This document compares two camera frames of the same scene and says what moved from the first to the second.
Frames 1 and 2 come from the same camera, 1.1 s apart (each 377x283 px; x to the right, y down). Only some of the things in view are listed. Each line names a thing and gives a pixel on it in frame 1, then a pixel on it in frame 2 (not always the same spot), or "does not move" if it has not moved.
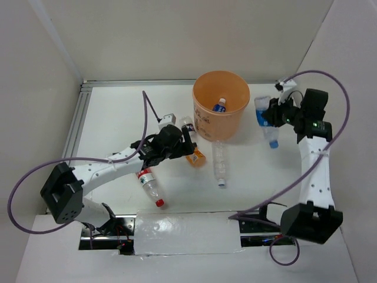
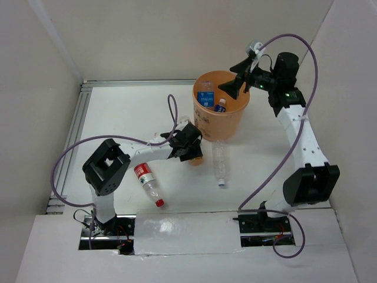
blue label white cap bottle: (220, 107) does not move
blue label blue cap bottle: (271, 132) → (206, 96)
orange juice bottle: (198, 159) does not move
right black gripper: (273, 111) → (243, 68)
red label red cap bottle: (147, 179) does not move
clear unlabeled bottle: (220, 150) does not move
